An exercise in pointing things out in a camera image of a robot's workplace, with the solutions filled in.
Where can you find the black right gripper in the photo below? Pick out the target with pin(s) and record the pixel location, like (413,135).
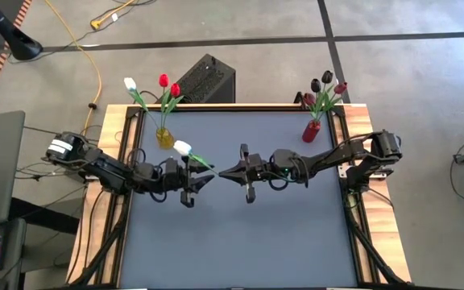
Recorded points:
(261,171)

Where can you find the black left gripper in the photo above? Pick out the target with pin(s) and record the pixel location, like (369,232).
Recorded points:
(187,183)

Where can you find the white artificial tulip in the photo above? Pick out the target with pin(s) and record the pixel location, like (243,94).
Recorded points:
(129,84)
(182,147)

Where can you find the dark red artificial tulip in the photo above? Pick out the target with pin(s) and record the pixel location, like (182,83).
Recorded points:
(340,88)
(308,98)

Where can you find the foreground green tulip stem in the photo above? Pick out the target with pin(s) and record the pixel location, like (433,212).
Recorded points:
(163,80)

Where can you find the black artificial tulip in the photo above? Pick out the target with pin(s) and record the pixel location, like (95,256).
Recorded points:
(316,85)
(327,76)

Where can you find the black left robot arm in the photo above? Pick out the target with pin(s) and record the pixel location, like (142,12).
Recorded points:
(111,173)

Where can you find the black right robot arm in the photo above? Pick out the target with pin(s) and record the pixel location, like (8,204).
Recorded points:
(336,155)

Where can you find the yellow ribbed glass vase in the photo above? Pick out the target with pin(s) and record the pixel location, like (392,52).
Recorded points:
(164,139)

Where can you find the red ribbed glass vase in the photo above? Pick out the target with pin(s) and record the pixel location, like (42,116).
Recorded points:
(310,133)

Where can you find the wooden table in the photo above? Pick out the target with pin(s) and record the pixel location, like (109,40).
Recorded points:
(357,121)

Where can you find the grey side desk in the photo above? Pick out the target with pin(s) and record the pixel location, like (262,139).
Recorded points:
(2,181)

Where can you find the black stand pole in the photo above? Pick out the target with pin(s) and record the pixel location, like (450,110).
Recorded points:
(22,46)

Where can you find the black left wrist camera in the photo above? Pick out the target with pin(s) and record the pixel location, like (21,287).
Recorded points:
(172,167)

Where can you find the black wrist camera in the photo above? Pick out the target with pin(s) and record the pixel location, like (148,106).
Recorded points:
(172,167)
(283,157)

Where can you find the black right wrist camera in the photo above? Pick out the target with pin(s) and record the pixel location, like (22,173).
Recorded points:
(283,157)

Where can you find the black metal table frame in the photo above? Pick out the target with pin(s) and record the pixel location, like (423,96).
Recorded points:
(236,108)

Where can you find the silver metal bracket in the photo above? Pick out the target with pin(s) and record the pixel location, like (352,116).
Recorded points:
(344,172)

